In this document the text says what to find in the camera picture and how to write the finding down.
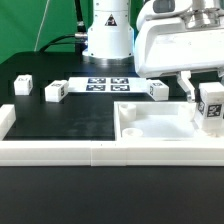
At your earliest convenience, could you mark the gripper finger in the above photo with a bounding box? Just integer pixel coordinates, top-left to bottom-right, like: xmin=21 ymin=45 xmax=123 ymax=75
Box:
xmin=177 ymin=71 xmax=196 ymax=102
xmin=217 ymin=68 xmax=224 ymax=84

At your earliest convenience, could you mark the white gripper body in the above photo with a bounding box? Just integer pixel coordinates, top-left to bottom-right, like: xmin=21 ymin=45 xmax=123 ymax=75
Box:
xmin=134 ymin=0 xmax=224 ymax=78

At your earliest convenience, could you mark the white square tabletop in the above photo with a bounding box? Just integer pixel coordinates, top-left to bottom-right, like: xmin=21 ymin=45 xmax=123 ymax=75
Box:
xmin=114 ymin=101 xmax=213 ymax=140

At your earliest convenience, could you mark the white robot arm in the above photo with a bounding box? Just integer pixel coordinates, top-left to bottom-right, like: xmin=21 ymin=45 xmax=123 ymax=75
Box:
xmin=83 ymin=0 xmax=224 ymax=102

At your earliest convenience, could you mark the white U-shaped fence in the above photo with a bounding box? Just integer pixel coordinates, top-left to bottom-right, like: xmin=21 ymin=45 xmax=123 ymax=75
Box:
xmin=0 ymin=104 xmax=224 ymax=166

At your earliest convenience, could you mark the black cable bundle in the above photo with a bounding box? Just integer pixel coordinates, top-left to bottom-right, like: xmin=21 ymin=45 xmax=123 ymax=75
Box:
xmin=39 ymin=0 xmax=89 ymax=54

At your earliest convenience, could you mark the white marker base plate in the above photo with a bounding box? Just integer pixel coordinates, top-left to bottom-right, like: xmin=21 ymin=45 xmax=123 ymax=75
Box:
xmin=68 ymin=77 xmax=147 ymax=93

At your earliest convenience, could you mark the thin white cable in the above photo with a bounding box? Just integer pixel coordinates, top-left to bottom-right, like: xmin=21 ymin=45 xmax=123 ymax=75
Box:
xmin=33 ymin=0 xmax=52 ymax=53

